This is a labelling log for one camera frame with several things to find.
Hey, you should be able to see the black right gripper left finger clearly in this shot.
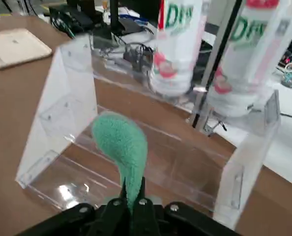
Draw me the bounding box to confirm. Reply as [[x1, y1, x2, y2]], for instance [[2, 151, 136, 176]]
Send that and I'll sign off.
[[19, 180, 132, 236]]

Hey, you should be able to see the white milk drink bottle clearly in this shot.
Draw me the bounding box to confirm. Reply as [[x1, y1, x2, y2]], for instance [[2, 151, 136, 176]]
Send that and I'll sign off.
[[149, 0, 205, 97], [206, 0, 281, 118]]

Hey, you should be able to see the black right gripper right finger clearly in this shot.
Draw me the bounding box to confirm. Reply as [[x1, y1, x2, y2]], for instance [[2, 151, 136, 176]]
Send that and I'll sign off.
[[132, 176, 239, 236]]

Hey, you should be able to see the green cloth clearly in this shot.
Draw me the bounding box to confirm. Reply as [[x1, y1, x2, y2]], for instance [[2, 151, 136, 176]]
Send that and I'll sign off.
[[91, 111, 149, 215]]

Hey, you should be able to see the clear acrylic shelf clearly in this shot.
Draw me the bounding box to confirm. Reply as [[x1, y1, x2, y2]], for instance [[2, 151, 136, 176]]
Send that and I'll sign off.
[[15, 0, 292, 229]]

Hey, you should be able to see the cream plastic tray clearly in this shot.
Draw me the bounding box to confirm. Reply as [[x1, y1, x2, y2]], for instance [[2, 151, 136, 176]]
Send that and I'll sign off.
[[0, 28, 54, 71]]

